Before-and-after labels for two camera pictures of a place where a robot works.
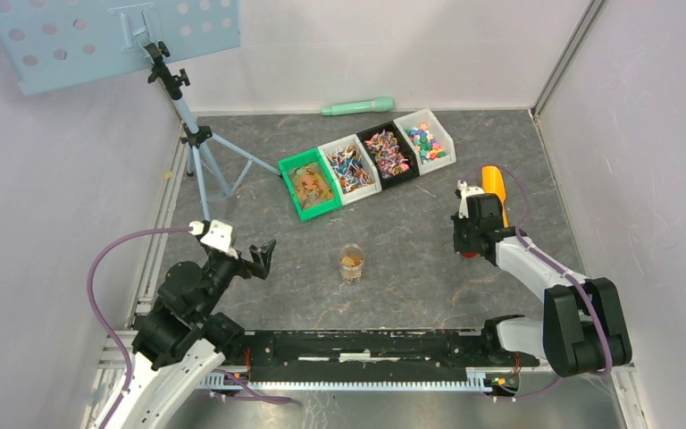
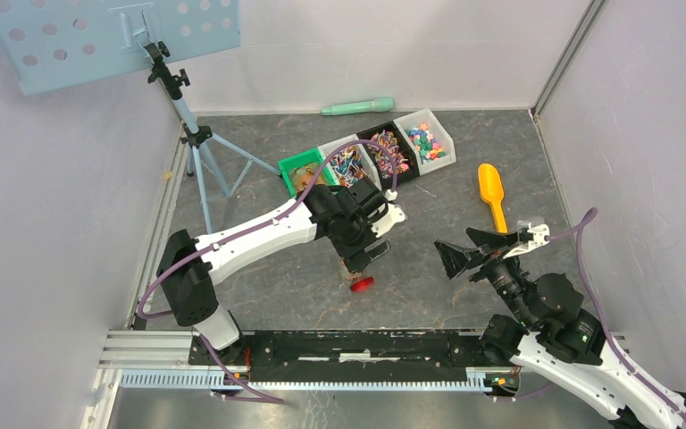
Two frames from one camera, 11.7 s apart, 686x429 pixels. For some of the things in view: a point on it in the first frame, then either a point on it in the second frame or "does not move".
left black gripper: x=262 y=260 -> x=355 y=260
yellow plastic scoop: x=493 y=184 does not move
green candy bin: x=310 y=184 does not move
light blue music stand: x=51 y=44 does not move
